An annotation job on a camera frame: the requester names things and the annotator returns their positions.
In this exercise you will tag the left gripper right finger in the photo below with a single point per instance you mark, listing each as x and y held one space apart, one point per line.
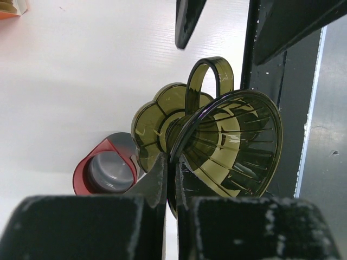
213 227

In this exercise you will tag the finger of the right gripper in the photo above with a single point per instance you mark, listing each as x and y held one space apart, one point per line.
187 15
288 22

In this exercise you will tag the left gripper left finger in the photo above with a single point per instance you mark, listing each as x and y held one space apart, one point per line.
126 226

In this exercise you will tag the olive green plastic dripper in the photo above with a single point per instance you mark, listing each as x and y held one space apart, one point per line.
209 123

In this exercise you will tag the orange coffee filter box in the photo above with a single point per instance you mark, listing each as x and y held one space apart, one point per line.
12 8

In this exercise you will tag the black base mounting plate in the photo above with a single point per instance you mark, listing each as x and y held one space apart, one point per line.
283 90

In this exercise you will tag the grey carafe with red rim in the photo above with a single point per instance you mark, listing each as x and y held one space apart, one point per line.
110 167

